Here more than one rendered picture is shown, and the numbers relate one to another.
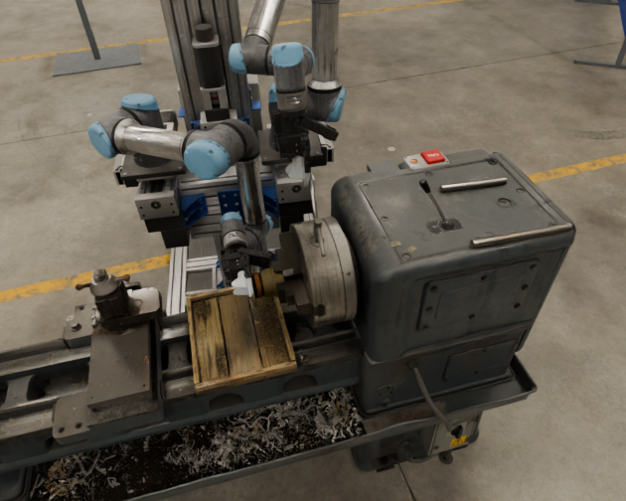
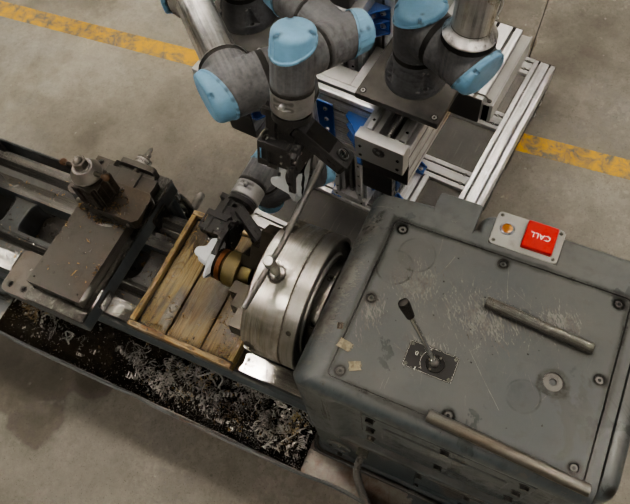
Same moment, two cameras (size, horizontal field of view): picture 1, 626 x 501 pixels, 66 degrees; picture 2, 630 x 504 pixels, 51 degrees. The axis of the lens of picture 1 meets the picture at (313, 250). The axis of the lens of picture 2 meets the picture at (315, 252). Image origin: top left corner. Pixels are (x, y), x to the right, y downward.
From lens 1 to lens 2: 0.86 m
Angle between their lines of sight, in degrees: 33
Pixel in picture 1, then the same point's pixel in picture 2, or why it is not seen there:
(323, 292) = (252, 333)
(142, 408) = (71, 312)
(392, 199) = (412, 274)
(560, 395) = not seen: outside the picture
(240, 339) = (207, 297)
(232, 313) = not seen: hidden behind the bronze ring
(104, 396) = (43, 282)
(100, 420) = (35, 300)
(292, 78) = (281, 80)
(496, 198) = (549, 368)
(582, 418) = not seen: outside the picture
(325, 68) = (465, 17)
